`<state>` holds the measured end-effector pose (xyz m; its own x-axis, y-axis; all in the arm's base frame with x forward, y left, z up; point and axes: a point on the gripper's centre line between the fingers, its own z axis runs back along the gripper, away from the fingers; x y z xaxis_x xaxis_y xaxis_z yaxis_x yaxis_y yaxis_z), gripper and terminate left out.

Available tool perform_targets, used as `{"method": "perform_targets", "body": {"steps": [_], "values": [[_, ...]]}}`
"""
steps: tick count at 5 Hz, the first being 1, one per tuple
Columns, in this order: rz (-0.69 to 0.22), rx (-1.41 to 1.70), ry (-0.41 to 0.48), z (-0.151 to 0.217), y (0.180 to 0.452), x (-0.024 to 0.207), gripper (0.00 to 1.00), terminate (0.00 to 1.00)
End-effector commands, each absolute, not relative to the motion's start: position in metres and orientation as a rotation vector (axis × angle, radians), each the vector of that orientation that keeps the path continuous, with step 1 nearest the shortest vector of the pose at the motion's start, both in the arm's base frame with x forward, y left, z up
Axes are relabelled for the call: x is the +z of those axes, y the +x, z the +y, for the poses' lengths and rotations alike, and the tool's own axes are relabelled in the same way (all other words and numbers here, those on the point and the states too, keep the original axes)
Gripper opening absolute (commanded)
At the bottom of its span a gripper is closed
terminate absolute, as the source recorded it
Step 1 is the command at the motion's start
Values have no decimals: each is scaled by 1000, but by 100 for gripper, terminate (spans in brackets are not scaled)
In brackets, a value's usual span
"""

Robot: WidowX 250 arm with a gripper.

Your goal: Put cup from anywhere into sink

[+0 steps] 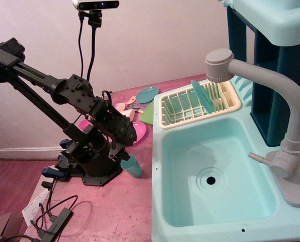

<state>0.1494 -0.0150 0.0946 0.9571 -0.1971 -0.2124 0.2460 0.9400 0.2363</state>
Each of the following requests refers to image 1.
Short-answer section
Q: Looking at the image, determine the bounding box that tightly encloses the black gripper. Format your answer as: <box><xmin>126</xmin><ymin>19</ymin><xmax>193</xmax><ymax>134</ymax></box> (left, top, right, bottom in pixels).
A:
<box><xmin>86</xmin><ymin>97</ymin><xmax>137</xmax><ymax>161</ymax></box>

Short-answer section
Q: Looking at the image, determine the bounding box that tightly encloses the teal plastic cup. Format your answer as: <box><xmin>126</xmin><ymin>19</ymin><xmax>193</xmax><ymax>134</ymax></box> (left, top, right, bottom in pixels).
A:
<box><xmin>120</xmin><ymin>155</ymin><xmax>142</xmax><ymax>178</ymax></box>

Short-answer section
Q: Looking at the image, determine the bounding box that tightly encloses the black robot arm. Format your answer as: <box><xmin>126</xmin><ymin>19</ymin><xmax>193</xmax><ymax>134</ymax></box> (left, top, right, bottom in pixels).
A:
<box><xmin>0</xmin><ymin>38</ymin><xmax>137</xmax><ymax>162</ymax></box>

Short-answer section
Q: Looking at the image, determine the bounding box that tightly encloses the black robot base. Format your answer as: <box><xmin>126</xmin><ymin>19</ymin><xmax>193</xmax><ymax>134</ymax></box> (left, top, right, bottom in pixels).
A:
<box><xmin>55</xmin><ymin>139</ymin><xmax>122</xmax><ymax>186</ymax></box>

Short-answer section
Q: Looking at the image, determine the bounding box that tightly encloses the pink plastic cup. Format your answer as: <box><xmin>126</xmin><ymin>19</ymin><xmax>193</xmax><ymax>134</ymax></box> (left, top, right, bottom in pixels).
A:
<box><xmin>79</xmin><ymin>119</ymin><xmax>91</xmax><ymax>131</ymax></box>

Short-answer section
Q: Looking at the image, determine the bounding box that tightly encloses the teal toy sink unit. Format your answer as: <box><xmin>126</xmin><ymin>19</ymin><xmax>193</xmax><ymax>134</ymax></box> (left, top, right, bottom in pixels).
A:
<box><xmin>152</xmin><ymin>77</ymin><xmax>300</xmax><ymax>241</ymax></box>

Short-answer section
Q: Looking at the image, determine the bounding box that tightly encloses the pink plastic plate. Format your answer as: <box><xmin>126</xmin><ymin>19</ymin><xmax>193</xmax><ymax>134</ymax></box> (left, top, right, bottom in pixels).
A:
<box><xmin>133</xmin><ymin>122</ymin><xmax>147</xmax><ymax>145</ymax></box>

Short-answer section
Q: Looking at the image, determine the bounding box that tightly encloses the green plastic tray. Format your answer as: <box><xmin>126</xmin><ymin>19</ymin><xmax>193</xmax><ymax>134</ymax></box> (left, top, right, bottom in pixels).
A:
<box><xmin>139</xmin><ymin>102</ymin><xmax>154</xmax><ymax>126</ymax></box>

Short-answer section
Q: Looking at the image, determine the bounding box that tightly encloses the white dish brush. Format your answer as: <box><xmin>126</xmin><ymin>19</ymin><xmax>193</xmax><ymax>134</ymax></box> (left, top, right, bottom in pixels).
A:
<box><xmin>115</xmin><ymin>96</ymin><xmax>136</xmax><ymax>111</ymax></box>

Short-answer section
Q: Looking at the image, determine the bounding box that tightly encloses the teal plate on table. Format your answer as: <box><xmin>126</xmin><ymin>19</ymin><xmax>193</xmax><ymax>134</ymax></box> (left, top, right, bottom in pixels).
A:
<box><xmin>136</xmin><ymin>86</ymin><xmax>159</xmax><ymax>104</ymax></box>

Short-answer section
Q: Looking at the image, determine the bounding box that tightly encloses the cream dish rack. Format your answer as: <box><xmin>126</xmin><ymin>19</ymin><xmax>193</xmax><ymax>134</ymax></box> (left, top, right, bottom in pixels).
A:
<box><xmin>156</xmin><ymin>80</ymin><xmax>242</xmax><ymax>129</ymax></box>

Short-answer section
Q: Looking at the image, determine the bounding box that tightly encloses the blue table clamp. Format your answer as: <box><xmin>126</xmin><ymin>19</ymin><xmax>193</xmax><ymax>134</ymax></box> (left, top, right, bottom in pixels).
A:
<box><xmin>41</xmin><ymin>167</ymin><xmax>67</xmax><ymax>180</ymax></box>

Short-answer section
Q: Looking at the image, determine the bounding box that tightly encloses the black usb hub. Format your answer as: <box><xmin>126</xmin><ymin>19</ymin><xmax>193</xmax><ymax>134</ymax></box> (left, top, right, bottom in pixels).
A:
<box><xmin>40</xmin><ymin>208</ymin><xmax>73</xmax><ymax>242</ymax></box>

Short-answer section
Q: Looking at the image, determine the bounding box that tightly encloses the teal plate in rack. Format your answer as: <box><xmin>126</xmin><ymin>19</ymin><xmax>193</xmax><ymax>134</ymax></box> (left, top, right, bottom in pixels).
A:
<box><xmin>191</xmin><ymin>80</ymin><xmax>214</xmax><ymax>114</ymax></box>

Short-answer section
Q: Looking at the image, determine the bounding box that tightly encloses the white paper card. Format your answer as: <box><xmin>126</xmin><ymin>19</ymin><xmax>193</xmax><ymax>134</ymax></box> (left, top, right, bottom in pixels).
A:
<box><xmin>22</xmin><ymin>189</ymin><xmax>48</xmax><ymax>227</ymax></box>

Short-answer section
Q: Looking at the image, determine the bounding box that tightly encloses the cardboard box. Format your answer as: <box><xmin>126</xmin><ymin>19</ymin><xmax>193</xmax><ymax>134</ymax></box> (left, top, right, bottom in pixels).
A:
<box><xmin>0</xmin><ymin>212</ymin><xmax>23</xmax><ymax>241</ymax></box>

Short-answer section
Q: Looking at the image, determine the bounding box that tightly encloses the dark blue toy shelf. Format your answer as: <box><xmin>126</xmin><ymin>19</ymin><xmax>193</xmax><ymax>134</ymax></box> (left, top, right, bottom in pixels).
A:
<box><xmin>224</xmin><ymin>1</ymin><xmax>300</xmax><ymax>147</ymax></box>

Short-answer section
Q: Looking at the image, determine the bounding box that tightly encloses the grey toy faucet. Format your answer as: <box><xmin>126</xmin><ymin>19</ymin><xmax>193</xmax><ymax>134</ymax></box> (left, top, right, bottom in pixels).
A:
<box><xmin>205</xmin><ymin>48</ymin><xmax>300</xmax><ymax>207</ymax></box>

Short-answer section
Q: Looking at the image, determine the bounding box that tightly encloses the black camera cable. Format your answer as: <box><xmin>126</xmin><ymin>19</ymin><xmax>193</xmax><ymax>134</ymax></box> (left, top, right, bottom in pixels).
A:
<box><xmin>77</xmin><ymin>11</ymin><xmax>85</xmax><ymax>78</ymax></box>

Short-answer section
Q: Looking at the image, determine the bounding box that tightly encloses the silver depth camera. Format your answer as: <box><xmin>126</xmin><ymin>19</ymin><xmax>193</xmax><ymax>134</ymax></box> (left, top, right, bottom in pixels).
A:
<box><xmin>72</xmin><ymin>0</ymin><xmax>119</xmax><ymax>12</ymax></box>

